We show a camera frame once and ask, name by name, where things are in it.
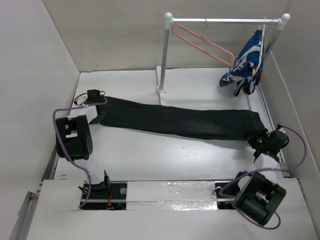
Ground white foam tape panel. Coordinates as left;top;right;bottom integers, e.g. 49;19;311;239
126;180;218;211

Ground cream wooden hanger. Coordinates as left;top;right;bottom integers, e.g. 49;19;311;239
252;24;266;77

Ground black denim trousers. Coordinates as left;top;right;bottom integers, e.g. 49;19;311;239
97;96;267;141

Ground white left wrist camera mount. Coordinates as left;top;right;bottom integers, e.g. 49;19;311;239
73;93;87;106

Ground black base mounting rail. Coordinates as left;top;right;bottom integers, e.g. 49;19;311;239
80;180;240;211

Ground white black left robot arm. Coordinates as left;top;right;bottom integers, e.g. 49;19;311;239
52;89;112;199

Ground silver white clothes rack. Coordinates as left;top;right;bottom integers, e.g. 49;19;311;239
156;12;291;106

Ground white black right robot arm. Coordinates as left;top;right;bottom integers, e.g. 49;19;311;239
231;129;289;226

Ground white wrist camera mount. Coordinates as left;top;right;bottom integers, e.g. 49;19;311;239
73;93;87;106
276;124;286;134

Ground pink plastic hanger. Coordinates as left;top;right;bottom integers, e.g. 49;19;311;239
171;23;235;67

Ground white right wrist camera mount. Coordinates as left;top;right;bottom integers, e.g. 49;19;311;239
276;124;286;134

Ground blue patterned garment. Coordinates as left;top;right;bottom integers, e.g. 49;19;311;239
219;29;264;97

